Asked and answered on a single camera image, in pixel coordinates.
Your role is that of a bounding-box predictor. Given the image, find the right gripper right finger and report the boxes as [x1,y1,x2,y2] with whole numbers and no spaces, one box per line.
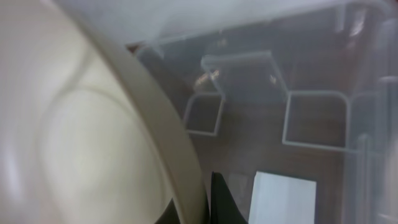
[210,172,248,224]

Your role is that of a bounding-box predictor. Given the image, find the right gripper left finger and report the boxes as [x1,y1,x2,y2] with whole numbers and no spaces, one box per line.
[155,199,180,224]

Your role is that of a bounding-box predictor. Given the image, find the cream plate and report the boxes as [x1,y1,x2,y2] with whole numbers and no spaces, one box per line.
[1,1,210,223]

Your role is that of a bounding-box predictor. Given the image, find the white label in bin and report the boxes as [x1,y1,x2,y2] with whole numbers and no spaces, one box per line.
[248,172,317,224]

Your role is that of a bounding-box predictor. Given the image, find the clear plastic storage bin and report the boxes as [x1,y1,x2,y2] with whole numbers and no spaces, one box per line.
[52,0,398,224]

